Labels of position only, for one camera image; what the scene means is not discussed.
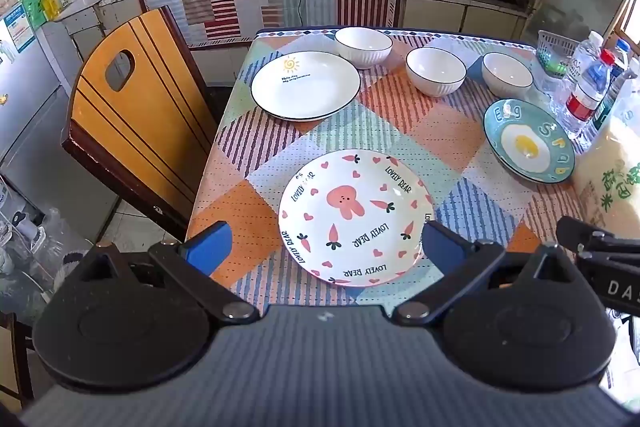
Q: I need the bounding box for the clear water bottle white cap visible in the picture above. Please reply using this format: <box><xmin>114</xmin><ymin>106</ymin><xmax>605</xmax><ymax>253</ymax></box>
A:
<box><xmin>550</xmin><ymin>31</ymin><xmax>605</xmax><ymax>118</ymax></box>

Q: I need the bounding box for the cream lower cabinet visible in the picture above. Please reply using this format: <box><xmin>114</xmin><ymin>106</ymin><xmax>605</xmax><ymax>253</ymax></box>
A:
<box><xmin>400</xmin><ymin>0</ymin><xmax>529</xmax><ymax>42</ymax></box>

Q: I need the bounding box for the white plate with sun print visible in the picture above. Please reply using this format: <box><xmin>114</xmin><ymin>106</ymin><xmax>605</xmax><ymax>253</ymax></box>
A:
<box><xmin>250</xmin><ymin>51</ymin><xmax>362</xmax><ymax>122</ymax></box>

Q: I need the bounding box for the white ribbed bowl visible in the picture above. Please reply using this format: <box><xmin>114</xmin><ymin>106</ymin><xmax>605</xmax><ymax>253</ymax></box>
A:
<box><xmin>482</xmin><ymin>52</ymin><xmax>535</xmax><ymax>100</ymax></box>
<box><xmin>334</xmin><ymin>27</ymin><xmax>394</xmax><ymax>70</ymax></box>
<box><xmin>405</xmin><ymin>47</ymin><xmax>468</xmax><ymax>98</ymax></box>

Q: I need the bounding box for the water bottle with blue cap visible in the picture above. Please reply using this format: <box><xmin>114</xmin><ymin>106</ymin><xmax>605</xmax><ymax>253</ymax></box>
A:
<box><xmin>582</xmin><ymin>38</ymin><xmax>633</xmax><ymax>150</ymax></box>

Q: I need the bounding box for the yellow detergent bottle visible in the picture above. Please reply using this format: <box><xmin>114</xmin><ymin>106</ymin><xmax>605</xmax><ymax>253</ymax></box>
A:
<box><xmin>42</xmin><ymin>0</ymin><xmax>72</xmax><ymax>20</ymax></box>

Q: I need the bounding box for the white plastic basket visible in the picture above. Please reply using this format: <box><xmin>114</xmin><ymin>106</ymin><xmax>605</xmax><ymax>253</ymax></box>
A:
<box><xmin>536</xmin><ymin>30</ymin><xmax>582</xmax><ymax>80</ymax></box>

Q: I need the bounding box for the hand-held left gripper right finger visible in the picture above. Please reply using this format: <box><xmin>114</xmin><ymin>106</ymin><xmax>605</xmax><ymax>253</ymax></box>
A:
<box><xmin>393</xmin><ymin>221</ymin><xmax>581</xmax><ymax>326</ymax></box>

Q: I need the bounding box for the pink rabbit print plate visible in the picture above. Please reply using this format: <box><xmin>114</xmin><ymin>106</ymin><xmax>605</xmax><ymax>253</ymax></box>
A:
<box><xmin>278</xmin><ymin>150</ymin><xmax>435</xmax><ymax>288</ymax></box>

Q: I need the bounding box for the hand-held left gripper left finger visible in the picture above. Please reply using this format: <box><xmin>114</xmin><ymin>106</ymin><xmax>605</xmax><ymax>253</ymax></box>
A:
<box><xmin>75</xmin><ymin>221</ymin><xmax>261</xmax><ymax>326</ymax></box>

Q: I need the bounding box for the wooden chair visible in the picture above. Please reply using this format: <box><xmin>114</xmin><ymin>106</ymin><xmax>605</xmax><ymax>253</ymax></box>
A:
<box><xmin>62</xmin><ymin>5</ymin><xmax>222</xmax><ymax>241</ymax></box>

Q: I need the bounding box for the grey refrigerator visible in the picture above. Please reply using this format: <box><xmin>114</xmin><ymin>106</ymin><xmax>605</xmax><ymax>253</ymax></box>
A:
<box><xmin>0</xmin><ymin>2</ymin><xmax>122</xmax><ymax>258</ymax></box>

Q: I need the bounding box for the water bottle with red label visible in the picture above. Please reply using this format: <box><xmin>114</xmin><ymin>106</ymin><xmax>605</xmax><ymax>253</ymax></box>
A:
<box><xmin>561</xmin><ymin>49</ymin><xmax>617</xmax><ymax>138</ymax></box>

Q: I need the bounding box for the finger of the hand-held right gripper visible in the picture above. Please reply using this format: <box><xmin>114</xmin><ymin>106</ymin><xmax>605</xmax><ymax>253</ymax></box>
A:
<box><xmin>556</xmin><ymin>216</ymin><xmax>640</xmax><ymax>258</ymax></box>

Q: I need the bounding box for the clear bag of rice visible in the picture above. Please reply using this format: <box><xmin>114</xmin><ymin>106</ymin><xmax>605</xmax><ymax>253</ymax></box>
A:
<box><xmin>571</xmin><ymin>74</ymin><xmax>640</xmax><ymax>239</ymax></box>

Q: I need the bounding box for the teal fried egg print plate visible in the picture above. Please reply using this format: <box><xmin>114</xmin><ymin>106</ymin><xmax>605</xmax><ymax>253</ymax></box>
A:
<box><xmin>483</xmin><ymin>99</ymin><xmax>577</xmax><ymax>184</ymax></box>

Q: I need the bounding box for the patchwork patterned tablecloth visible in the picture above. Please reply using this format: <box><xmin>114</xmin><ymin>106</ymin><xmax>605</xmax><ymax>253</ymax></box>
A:
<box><xmin>185</xmin><ymin>27</ymin><xmax>601</xmax><ymax>314</ymax></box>

